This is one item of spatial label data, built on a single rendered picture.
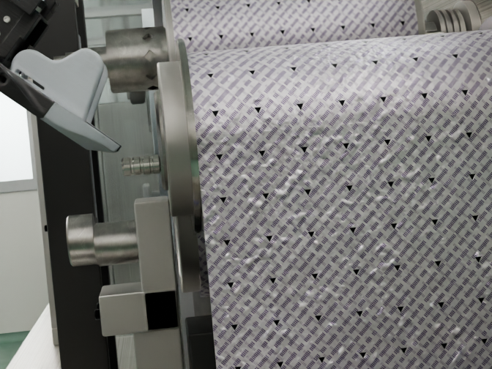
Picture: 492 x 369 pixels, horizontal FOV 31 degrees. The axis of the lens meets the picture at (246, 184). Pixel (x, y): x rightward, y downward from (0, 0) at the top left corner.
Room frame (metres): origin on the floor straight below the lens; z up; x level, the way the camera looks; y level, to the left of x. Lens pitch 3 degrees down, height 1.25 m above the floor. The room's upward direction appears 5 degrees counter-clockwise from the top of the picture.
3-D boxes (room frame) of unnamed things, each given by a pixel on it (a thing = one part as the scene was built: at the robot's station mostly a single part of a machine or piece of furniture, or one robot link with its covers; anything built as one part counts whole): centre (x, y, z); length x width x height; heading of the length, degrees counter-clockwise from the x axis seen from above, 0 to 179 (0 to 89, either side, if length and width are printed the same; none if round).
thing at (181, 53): (0.67, 0.04, 1.25); 0.15 x 0.01 x 0.15; 6
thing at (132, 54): (0.91, 0.10, 1.33); 0.06 x 0.06 x 0.06; 6
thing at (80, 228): (0.69, 0.13, 1.18); 0.04 x 0.02 x 0.04; 6
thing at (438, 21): (0.94, -0.21, 1.33); 0.07 x 0.07 x 0.07; 6
